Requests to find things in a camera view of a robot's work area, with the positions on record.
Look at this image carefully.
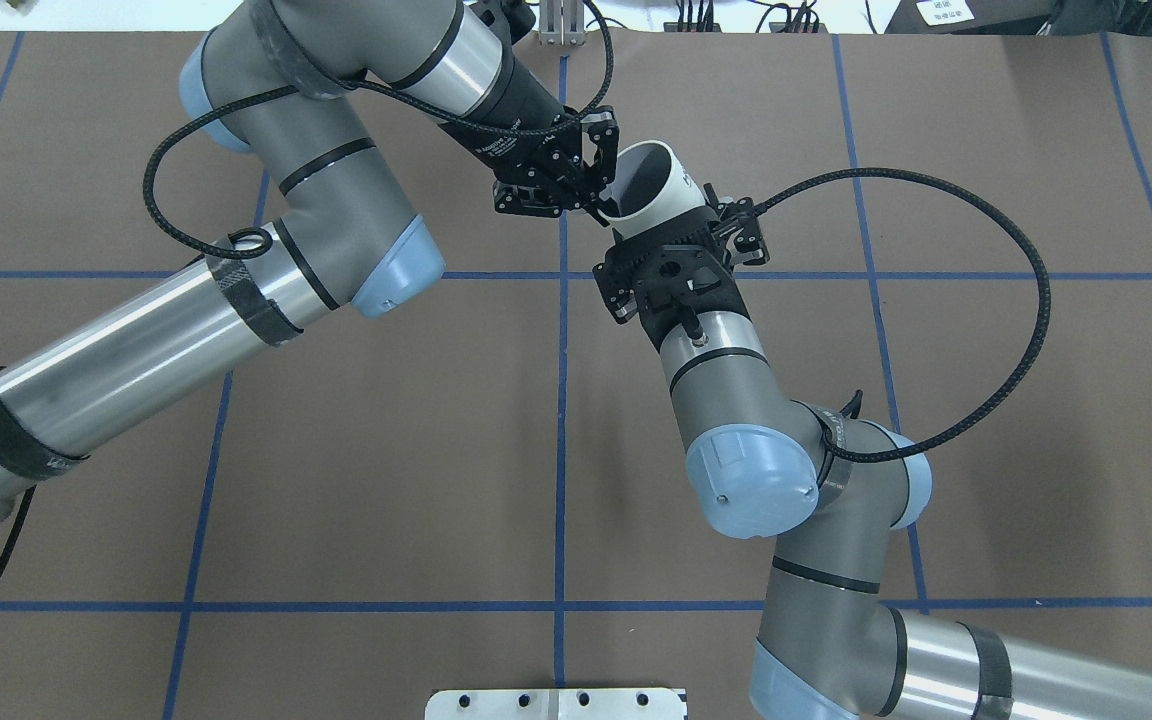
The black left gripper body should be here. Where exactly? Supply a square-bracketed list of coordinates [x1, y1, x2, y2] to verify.
[440, 70, 582, 185]

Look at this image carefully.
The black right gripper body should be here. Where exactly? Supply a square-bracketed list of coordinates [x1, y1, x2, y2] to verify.
[681, 210, 742, 272]

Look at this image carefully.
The white mug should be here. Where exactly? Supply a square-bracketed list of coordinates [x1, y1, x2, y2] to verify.
[600, 141, 707, 238]

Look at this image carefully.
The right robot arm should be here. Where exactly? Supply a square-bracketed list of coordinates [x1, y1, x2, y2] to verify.
[645, 168, 1152, 719]

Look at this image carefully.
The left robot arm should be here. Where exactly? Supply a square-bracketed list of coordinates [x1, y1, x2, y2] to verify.
[0, 1, 617, 523]

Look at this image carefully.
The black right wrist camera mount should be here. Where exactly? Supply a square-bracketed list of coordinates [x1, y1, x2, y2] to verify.
[591, 222, 750, 351]

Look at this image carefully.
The aluminium frame post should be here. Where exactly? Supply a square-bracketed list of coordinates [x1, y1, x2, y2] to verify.
[536, 0, 586, 47]

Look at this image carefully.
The black camera cable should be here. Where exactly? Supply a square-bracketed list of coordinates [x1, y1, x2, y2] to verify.
[142, 0, 617, 262]
[736, 166, 1051, 465]

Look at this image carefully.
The white central mounting post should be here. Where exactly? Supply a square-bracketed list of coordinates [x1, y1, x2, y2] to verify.
[424, 687, 689, 719]

